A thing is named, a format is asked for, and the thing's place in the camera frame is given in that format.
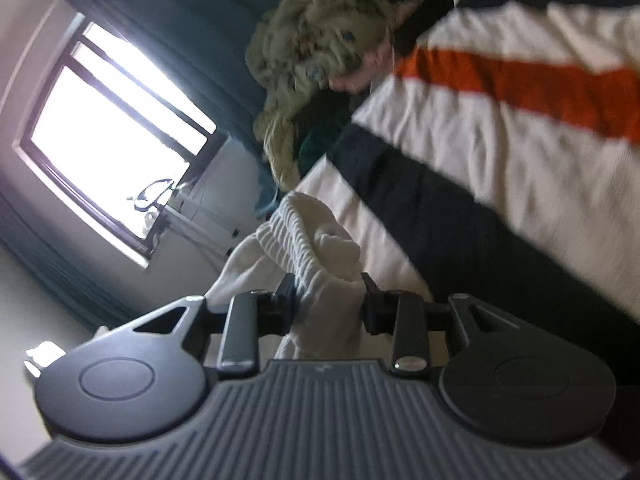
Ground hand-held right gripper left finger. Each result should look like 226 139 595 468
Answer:
131 274 297 370

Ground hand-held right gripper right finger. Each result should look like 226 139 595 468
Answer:
359 272 517 374

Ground white pants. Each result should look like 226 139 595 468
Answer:
204 191 367 361

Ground white cabinet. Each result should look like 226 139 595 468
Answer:
150 132 281 266

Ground dark green cloth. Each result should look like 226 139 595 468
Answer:
297 120 346 166

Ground orange black white striped blanket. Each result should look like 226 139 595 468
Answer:
300 0 640 386

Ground pink cloth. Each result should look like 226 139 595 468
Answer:
327 0 433 96

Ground window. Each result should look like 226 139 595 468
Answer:
19 14 228 268

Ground teal curtain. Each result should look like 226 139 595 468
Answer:
0 0 301 321

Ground black cloth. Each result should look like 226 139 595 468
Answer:
389 0 463 58

